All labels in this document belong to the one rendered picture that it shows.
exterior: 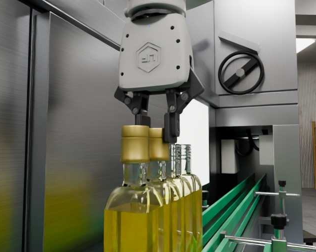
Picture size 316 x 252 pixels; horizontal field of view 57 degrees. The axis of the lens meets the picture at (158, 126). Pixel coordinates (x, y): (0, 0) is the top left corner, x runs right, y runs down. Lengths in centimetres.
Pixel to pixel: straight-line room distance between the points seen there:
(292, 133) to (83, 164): 112
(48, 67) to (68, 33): 7
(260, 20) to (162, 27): 119
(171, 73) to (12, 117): 21
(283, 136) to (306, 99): 953
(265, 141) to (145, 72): 120
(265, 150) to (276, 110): 22
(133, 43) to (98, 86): 12
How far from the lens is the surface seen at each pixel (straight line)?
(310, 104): 1099
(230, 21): 159
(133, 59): 41
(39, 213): 42
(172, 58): 38
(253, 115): 145
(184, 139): 92
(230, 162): 159
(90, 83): 49
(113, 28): 59
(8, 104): 41
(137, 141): 34
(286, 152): 144
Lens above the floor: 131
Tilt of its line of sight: 4 degrees up
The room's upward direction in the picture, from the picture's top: straight up
